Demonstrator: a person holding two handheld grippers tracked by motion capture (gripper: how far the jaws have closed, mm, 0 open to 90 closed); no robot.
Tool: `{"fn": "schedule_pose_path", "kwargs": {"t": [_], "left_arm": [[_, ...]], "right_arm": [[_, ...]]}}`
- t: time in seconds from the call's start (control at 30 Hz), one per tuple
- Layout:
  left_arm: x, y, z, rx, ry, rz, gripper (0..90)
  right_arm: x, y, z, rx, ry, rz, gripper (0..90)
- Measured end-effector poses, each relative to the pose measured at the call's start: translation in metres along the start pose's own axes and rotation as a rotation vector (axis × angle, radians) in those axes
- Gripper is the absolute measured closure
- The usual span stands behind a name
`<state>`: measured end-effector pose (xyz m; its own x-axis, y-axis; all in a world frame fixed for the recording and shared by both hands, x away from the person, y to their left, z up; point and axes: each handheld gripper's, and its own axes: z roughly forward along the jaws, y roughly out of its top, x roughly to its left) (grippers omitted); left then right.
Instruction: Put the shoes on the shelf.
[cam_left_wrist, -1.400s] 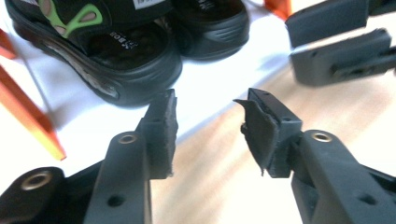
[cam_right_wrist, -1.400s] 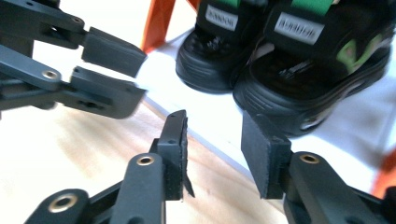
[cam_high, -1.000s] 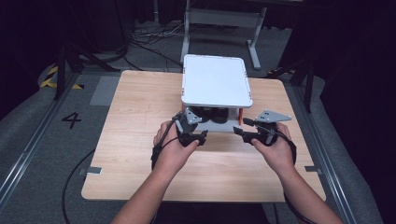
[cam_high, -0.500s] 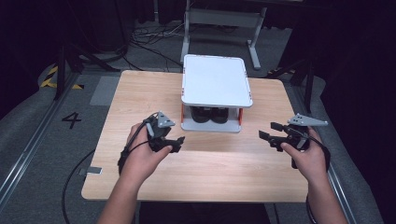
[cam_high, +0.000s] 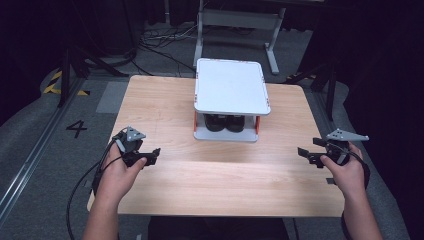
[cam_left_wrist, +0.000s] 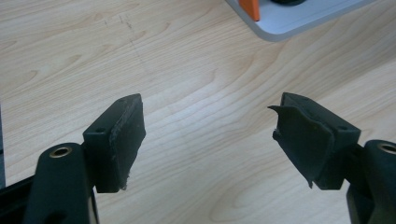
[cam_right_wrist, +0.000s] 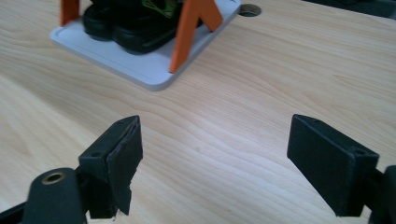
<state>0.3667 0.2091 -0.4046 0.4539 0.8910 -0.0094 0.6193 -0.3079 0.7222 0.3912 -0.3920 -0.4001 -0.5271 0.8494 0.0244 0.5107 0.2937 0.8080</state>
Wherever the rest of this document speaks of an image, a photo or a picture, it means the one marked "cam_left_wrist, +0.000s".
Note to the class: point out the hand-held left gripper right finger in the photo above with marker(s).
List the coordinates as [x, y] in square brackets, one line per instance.
[314, 146]

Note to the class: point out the orange block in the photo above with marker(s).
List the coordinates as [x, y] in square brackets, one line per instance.
[250, 7]

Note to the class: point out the black round object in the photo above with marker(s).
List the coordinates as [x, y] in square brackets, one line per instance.
[288, 2]

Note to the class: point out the dark grey edge strip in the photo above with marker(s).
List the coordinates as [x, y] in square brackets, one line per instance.
[2, 149]

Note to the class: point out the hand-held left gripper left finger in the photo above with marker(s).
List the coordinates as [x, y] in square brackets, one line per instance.
[120, 146]

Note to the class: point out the white tray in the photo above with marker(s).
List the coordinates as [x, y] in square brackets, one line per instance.
[289, 21]

